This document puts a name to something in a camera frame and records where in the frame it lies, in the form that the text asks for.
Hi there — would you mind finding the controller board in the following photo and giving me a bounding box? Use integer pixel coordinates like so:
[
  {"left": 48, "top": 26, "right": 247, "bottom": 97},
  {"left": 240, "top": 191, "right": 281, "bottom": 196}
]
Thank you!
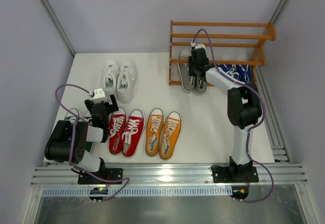
[
  {"left": 89, "top": 187, "right": 108, "bottom": 202},
  {"left": 231, "top": 186, "right": 249, "bottom": 201}
]

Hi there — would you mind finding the green canvas sneaker right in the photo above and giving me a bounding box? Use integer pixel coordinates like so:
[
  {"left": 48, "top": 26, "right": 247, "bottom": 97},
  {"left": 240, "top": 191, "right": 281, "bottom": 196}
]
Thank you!
[{"left": 83, "top": 110, "right": 93, "bottom": 152}]

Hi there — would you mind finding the red canvas sneaker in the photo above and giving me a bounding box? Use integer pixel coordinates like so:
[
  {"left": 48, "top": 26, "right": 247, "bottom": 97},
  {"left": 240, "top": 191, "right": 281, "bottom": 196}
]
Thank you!
[
  {"left": 109, "top": 107, "right": 126, "bottom": 155},
  {"left": 122, "top": 109, "right": 144, "bottom": 157}
]

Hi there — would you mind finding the orange canvas sneaker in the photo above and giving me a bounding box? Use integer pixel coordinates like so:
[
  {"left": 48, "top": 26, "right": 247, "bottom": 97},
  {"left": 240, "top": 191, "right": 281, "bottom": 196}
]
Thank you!
[
  {"left": 159, "top": 111, "right": 182, "bottom": 160},
  {"left": 145, "top": 108, "right": 164, "bottom": 156}
]

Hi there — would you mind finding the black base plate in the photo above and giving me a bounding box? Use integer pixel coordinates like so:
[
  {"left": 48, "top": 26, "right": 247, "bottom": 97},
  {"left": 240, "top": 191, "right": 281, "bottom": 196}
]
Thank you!
[
  {"left": 211, "top": 165, "right": 259, "bottom": 183},
  {"left": 78, "top": 168, "right": 123, "bottom": 185}
]

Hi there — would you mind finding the white leather sneaker left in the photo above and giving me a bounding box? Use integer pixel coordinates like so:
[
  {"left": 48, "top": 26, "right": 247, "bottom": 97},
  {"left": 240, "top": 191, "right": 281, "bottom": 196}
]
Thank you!
[{"left": 102, "top": 59, "right": 119, "bottom": 98}]

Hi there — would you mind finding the right controller board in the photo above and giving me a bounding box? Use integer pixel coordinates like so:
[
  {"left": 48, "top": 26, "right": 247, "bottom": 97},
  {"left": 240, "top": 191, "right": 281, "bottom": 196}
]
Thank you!
[{"left": 231, "top": 186, "right": 249, "bottom": 201}]

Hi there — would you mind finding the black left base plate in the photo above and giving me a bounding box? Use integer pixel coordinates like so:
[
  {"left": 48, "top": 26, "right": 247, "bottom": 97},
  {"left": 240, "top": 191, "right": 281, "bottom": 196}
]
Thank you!
[{"left": 78, "top": 168, "right": 123, "bottom": 185}]

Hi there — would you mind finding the slotted grey cable duct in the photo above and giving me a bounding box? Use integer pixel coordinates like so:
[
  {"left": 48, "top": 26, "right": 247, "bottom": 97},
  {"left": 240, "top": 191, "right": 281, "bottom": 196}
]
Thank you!
[{"left": 42, "top": 185, "right": 232, "bottom": 197}]

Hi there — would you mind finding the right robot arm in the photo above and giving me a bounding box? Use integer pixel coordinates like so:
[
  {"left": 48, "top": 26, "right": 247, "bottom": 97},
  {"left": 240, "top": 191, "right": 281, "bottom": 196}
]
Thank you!
[{"left": 188, "top": 43, "right": 262, "bottom": 183}]

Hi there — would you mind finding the aluminium mounting rail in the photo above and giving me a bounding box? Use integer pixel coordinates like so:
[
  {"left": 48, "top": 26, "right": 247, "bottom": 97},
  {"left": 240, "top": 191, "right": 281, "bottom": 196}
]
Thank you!
[{"left": 30, "top": 163, "right": 308, "bottom": 187}]

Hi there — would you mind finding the blue canvas sneaker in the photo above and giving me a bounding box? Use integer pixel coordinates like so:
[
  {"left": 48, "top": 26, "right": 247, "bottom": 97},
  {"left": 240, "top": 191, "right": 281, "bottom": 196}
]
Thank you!
[
  {"left": 236, "top": 65, "right": 253, "bottom": 84},
  {"left": 219, "top": 64, "right": 240, "bottom": 80}
]

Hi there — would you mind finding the grey canvas sneaker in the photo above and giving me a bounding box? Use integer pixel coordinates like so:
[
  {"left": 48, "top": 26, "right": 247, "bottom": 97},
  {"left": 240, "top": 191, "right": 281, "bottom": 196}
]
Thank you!
[
  {"left": 194, "top": 78, "right": 207, "bottom": 95},
  {"left": 178, "top": 49, "right": 194, "bottom": 92}
]

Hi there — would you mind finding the white leather sneaker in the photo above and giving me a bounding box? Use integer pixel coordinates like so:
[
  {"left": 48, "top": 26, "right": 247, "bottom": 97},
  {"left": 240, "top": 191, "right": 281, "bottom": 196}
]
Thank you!
[
  {"left": 116, "top": 60, "right": 137, "bottom": 104},
  {"left": 102, "top": 59, "right": 119, "bottom": 98}
]

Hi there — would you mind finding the white leather sneaker right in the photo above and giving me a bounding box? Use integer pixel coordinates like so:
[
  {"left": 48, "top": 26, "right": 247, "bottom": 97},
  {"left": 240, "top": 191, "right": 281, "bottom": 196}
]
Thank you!
[{"left": 116, "top": 60, "right": 137, "bottom": 104}]

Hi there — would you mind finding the left controller board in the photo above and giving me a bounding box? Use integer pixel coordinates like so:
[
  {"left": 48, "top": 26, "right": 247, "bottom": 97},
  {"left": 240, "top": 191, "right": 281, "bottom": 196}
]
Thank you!
[{"left": 89, "top": 187, "right": 108, "bottom": 202}]

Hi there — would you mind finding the wooden shoe shelf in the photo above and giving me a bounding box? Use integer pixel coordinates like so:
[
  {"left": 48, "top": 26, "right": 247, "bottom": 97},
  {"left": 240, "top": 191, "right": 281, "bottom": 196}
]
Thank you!
[{"left": 169, "top": 20, "right": 277, "bottom": 85}]

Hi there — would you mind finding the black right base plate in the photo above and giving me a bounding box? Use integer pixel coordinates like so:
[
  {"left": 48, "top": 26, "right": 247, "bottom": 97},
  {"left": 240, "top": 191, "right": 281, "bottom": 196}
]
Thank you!
[{"left": 211, "top": 165, "right": 259, "bottom": 183}]

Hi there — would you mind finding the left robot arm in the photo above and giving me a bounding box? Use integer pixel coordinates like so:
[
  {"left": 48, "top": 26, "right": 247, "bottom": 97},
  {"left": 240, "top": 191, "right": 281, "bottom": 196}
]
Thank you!
[{"left": 45, "top": 94, "right": 122, "bottom": 184}]

